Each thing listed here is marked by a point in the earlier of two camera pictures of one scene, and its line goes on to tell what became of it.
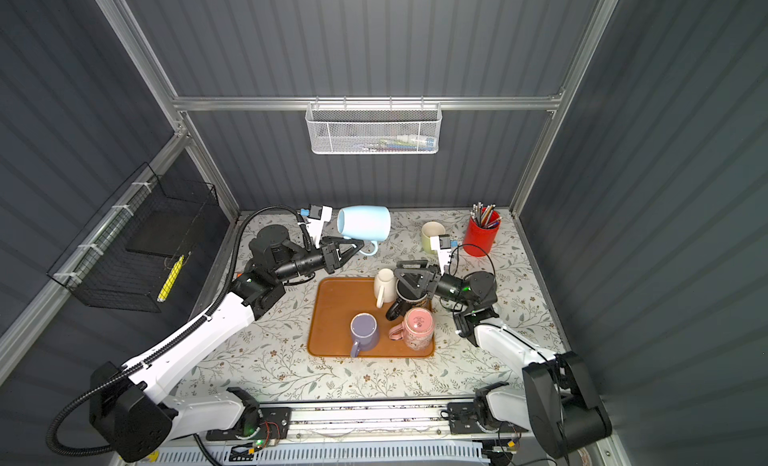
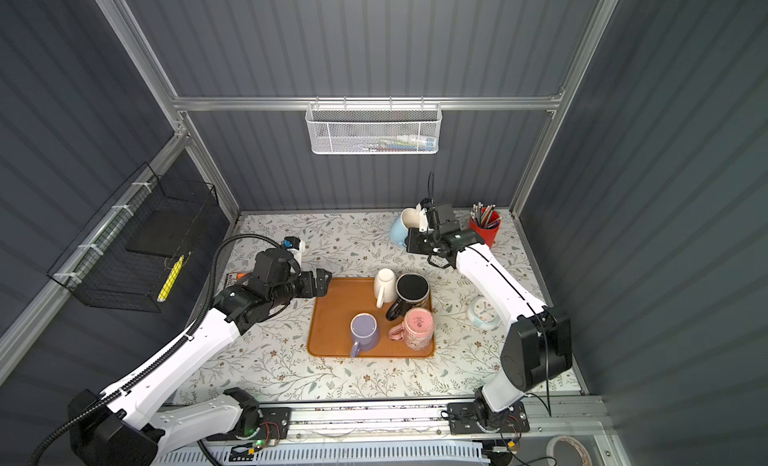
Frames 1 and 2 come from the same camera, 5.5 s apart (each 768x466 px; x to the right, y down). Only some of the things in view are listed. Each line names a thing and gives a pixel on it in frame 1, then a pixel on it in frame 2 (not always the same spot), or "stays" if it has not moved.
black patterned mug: [406, 301] stays
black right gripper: [430, 281] → [411, 239]
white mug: [385, 287] stays
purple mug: [364, 332] stays
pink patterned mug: [417, 329] stays
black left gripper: [329, 255] → [310, 290]
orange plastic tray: [331, 305] stays
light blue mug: [365, 223] → [409, 218]
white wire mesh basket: [373, 128] stays
